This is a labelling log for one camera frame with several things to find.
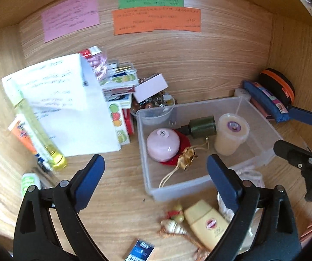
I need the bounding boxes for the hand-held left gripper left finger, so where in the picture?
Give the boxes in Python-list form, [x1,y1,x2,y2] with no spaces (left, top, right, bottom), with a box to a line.
[13,154,108,261]

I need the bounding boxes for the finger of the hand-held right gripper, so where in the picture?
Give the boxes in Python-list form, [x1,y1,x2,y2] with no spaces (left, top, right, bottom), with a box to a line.
[273,140,312,177]
[289,106,312,142]

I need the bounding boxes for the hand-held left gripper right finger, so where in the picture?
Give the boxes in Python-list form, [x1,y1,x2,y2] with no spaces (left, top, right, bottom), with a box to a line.
[206,154,303,261]

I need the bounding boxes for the white face mask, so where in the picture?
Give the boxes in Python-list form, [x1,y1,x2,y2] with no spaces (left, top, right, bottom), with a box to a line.
[217,166,265,223]

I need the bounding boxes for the clear plastic box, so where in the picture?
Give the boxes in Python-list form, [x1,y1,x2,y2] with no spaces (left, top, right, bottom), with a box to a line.
[136,96,284,202]

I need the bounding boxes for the yellow sunscreen bottle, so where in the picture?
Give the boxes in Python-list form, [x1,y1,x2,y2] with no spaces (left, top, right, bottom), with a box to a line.
[183,200,231,251]

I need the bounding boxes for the seashell ornament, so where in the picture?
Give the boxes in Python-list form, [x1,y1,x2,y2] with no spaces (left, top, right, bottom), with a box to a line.
[160,201,208,261]

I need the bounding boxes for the small blue card box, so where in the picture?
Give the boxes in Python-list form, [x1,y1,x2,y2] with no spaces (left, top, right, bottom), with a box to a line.
[123,239,156,261]

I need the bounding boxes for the wooden desktop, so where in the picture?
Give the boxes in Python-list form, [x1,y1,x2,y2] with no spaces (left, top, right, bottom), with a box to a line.
[0,92,312,261]

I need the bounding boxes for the black and orange case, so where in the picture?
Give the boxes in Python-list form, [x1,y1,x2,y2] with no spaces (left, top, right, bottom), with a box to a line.
[259,69,295,109]

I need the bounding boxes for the cream plastic cup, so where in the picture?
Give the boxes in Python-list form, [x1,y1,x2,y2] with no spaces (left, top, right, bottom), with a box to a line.
[214,113,250,156]

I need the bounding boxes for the blue pencil pouch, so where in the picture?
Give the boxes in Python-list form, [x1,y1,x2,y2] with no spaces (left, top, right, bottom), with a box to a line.
[243,80,292,123]

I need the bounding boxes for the bundle of dark pens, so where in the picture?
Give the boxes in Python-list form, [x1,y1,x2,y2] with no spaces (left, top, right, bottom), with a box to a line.
[35,160,56,189]

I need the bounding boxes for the red round item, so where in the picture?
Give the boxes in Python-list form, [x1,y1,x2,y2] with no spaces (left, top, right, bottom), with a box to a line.
[159,133,192,166]

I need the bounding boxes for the dark green bottle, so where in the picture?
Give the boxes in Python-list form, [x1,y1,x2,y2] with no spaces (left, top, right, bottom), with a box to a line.
[176,115,217,139]

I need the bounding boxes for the green and white tube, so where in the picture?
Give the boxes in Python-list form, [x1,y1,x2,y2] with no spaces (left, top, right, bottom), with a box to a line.
[21,172,42,197]

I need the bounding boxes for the white paper sheet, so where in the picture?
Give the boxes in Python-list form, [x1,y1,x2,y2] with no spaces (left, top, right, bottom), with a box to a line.
[1,53,122,157]

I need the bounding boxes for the pink round case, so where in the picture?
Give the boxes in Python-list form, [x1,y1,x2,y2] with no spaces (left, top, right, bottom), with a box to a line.
[146,128,181,162]

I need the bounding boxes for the yellow spray bottle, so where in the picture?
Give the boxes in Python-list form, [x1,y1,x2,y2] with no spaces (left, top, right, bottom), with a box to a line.
[6,79,68,172]

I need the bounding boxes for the stack of small boxes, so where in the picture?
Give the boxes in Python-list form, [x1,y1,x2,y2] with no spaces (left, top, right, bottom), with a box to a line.
[102,60,139,144]

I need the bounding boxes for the orange cream tube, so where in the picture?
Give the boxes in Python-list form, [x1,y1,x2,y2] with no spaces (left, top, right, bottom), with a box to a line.
[8,114,45,161]

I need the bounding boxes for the small clear bowl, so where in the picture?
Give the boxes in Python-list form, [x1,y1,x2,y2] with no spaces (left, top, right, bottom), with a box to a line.
[141,106,174,125]

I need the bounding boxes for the pile of small trinkets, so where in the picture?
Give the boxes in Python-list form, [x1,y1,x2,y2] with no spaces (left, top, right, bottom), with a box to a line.
[130,73,175,110]

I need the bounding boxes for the white card box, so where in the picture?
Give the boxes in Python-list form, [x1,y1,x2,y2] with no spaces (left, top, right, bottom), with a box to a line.
[133,73,169,103]

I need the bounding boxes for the pink snack packet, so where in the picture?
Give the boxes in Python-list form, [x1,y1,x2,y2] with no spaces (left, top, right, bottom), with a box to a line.
[80,47,109,80]

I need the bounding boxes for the pink paper note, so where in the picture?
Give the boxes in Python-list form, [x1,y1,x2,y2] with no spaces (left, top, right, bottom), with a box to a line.
[41,0,100,43]

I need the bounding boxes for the orange paper note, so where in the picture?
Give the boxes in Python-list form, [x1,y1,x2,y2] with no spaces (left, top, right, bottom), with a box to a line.
[112,7,202,36]

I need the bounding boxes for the green paper note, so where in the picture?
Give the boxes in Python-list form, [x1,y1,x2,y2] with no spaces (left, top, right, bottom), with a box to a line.
[118,0,184,9]

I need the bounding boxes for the gold ornament with cord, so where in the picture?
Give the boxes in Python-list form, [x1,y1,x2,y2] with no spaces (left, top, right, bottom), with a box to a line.
[159,141,211,188]

